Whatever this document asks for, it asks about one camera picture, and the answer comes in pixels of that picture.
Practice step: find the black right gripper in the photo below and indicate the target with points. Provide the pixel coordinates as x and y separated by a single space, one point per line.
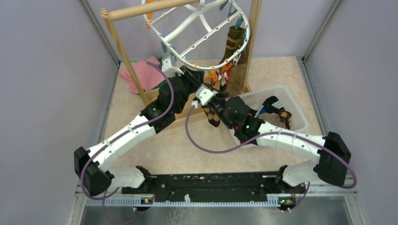
221 94

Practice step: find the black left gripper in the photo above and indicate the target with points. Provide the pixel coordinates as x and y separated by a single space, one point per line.
195 77

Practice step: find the brown argyle sock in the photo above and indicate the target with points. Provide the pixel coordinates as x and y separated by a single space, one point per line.
285 117
212 117

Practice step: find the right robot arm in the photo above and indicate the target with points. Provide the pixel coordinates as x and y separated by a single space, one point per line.
327 156

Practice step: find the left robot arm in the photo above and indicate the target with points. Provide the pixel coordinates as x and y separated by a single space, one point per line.
94 165

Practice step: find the orange clothes clip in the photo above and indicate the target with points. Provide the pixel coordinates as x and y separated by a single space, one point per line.
214 77

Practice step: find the teal clothes clip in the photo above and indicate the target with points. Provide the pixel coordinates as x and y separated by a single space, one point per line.
164 47

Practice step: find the white round clip hanger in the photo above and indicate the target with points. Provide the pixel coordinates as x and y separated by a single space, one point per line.
191 28

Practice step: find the navy white red hanging sock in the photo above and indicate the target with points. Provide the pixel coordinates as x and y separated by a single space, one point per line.
224 76

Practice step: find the green cloth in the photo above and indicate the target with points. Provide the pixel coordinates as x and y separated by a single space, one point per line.
160 60

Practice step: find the pink cloth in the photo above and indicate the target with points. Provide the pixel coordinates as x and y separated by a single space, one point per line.
147 75

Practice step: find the black sock in basket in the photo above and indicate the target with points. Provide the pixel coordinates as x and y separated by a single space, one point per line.
271 105

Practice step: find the olive striped hanging sock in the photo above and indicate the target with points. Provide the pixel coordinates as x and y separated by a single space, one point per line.
235 39

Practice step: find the white plastic laundry basket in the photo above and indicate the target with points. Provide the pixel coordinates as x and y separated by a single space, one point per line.
255 100

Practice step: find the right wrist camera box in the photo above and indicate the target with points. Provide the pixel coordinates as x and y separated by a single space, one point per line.
204 94

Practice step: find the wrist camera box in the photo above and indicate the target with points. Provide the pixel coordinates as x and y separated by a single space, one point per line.
170 69
204 94

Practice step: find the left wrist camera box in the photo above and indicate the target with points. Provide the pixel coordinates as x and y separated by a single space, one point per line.
170 69

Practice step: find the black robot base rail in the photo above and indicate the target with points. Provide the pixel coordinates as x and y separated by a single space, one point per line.
216 190

